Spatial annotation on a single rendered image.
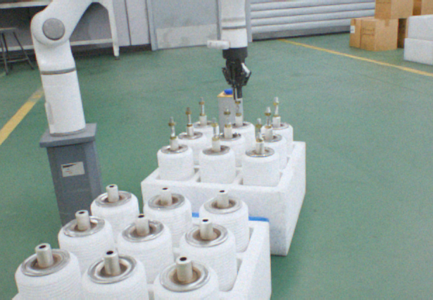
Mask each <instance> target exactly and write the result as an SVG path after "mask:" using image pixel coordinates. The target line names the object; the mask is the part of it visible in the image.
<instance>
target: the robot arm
mask: <svg viewBox="0 0 433 300"><path fill-rule="evenodd" d="M91 2H93V0H53V1H52V2H51V3H50V4H49V5H48V7H47V8H46V9H45V10H44V11H41V12H39V13H37V14H36V15H35V16H34V18H33V19H32V22H31V33H32V40H33V43H34V50H35V53H36V57H37V62H38V65H39V69H40V73H41V77H42V84H43V88H44V95H45V99H46V103H45V105H44V106H45V108H46V114H47V118H48V122H49V129H50V135H51V137H67V136H73V135H78V134H80V133H83V132H85V131H86V124H85V121H84V113H83V108H82V100H81V96H80V88H79V84H78V78H77V71H76V67H75V60H73V57H72V54H71V52H70V45H69V41H68V39H69V37H70V35H71V33H72V32H73V30H74V28H75V26H76V25H77V24H78V22H79V20H80V18H81V17H82V14H83V13H84V12H85V10H86V9H87V7H88V6H89V5H90V3H91ZM244 4H245V0H222V15H221V18H222V40H219V41H207V42H206V48H209V49H222V56H223V58H224V59H226V66H225V67H222V72H223V74H224V76H225V79H226V81H227V83H228V85H231V87H232V96H233V99H234V100H236V101H239V100H242V87H243V86H246V84H247V82H248V81H249V77H250V75H251V70H248V69H247V68H246V61H245V58H246V57H247V56H248V46H247V34H246V18H245V10H244Z"/></svg>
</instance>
